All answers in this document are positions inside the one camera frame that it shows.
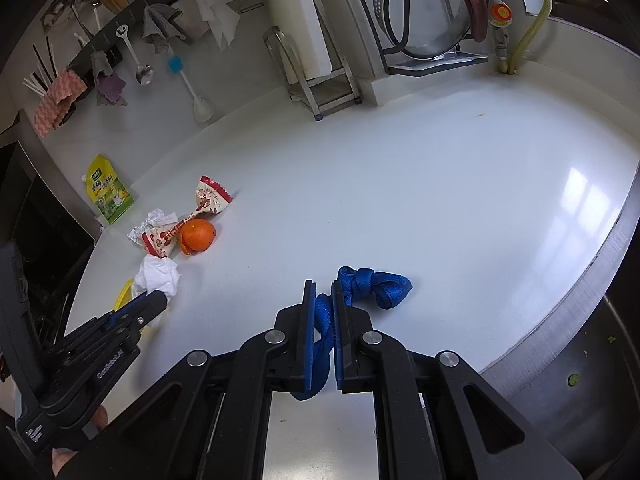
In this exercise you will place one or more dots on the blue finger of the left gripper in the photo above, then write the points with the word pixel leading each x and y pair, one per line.
pixel 133 311

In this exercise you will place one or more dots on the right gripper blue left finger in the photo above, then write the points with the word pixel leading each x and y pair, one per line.
pixel 305 341

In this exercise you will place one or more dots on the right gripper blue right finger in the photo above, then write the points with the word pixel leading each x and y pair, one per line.
pixel 341 335

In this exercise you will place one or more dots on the yellow plastic lid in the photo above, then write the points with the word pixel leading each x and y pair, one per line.
pixel 128 292

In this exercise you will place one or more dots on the white tissue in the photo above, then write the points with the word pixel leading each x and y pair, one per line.
pixel 156 274

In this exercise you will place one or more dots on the dark steel kitchen sink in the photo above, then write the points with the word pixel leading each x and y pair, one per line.
pixel 575 376

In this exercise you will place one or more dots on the operator hand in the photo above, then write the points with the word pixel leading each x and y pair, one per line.
pixel 70 446

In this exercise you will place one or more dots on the crumpled grid paper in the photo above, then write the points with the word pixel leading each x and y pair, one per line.
pixel 153 219

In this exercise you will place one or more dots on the yellow green refill pouch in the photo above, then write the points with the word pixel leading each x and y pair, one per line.
pixel 106 190

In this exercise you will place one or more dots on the red white snack wrapper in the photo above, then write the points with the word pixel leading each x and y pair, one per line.
pixel 210 199

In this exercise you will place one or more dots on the pink wavy sponge cloth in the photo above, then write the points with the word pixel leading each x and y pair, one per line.
pixel 57 101

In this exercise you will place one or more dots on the blue white bottle brush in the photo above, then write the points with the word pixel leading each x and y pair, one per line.
pixel 202 110

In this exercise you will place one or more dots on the steel cutting board rack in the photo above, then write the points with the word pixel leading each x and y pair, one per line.
pixel 323 95

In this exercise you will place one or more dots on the grey purple hanging rag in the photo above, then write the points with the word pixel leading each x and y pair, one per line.
pixel 109 86

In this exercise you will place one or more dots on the grey hanging dishcloth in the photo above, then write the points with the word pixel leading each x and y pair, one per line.
pixel 159 26

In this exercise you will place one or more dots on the white cutting board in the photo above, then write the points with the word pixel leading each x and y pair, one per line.
pixel 299 21

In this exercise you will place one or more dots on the white hanging cloth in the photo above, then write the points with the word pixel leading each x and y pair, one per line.
pixel 222 20

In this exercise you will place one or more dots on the white handled steel ladle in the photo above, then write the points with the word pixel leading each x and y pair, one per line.
pixel 144 72

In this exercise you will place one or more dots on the black wire dish rack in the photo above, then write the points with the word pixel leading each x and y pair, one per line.
pixel 399 64

